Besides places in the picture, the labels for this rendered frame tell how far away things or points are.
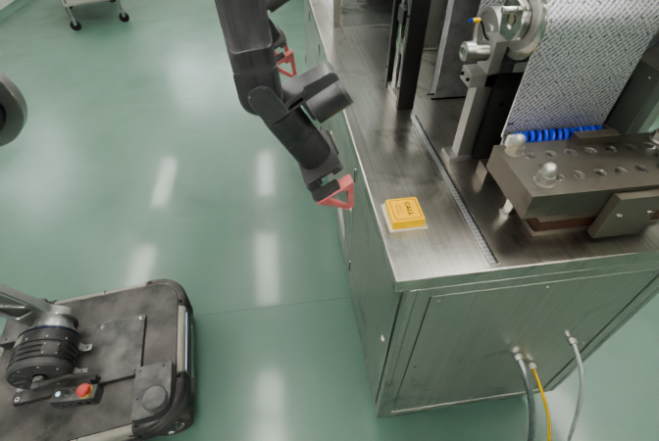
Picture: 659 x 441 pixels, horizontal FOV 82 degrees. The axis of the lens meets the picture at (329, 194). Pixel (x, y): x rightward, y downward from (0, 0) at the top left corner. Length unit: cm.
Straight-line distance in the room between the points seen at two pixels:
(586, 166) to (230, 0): 72
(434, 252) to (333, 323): 98
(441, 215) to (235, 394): 108
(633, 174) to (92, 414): 153
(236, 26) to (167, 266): 164
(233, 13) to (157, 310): 127
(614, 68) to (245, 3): 74
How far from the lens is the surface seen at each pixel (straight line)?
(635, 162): 98
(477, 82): 92
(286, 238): 198
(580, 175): 89
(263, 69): 50
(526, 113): 93
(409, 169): 98
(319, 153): 59
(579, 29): 88
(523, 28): 85
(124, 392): 149
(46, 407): 158
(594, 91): 99
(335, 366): 163
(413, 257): 78
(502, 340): 114
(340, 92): 55
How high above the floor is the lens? 151
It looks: 43 degrees down
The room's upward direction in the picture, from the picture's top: straight up
